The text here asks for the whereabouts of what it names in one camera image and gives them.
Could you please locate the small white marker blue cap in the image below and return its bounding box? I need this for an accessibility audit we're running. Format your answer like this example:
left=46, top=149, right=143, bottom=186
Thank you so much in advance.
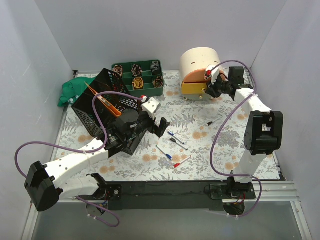
left=167, top=131, right=185, bottom=145

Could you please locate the orange file folder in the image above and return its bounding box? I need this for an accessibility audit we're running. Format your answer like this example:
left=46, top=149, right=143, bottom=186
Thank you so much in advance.
left=85, top=82, right=122, bottom=118

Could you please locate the round cream drawer cabinet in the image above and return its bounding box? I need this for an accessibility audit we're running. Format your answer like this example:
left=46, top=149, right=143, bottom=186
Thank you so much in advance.
left=179, top=47, right=220, bottom=101

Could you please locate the black mesh file organizer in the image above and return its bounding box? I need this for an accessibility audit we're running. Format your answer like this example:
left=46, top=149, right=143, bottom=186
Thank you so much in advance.
left=72, top=68, right=147, bottom=156

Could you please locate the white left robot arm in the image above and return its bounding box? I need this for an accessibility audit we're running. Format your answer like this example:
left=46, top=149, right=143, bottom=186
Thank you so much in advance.
left=24, top=109, right=170, bottom=212

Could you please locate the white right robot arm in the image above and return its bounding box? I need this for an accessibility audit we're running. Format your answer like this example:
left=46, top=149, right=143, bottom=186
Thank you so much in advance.
left=204, top=65, right=284, bottom=199

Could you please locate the white marker black cap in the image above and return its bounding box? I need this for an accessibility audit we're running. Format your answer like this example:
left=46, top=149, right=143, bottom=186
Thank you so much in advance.
left=169, top=137, right=188, bottom=151

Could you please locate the white marker red cap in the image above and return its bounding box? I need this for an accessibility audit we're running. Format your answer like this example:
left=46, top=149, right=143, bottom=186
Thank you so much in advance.
left=173, top=155, right=192, bottom=168

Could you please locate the green compartment tray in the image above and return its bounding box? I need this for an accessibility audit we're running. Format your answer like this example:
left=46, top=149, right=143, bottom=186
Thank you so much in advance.
left=112, top=59, right=165, bottom=97

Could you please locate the green cloth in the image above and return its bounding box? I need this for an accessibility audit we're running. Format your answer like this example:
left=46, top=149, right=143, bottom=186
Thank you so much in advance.
left=58, top=77, right=95, bottom=107

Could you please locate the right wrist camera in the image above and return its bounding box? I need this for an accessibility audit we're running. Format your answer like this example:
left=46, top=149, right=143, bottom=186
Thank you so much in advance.
left=204, top=65, right=221, bottom=84

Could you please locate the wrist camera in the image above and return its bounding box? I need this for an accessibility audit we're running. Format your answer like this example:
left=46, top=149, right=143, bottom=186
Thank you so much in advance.
left=204, top=65, right=221, bottom=84
left=141, top=95, right=161, bottom=120

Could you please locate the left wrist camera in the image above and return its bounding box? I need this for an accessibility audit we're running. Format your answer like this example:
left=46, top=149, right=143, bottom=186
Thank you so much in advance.
left=141, top=95, right=161, bottom=120

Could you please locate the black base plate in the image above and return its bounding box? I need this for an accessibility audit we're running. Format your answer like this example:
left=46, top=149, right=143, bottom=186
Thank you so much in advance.
left=85, top=180, right=256, bottom=211

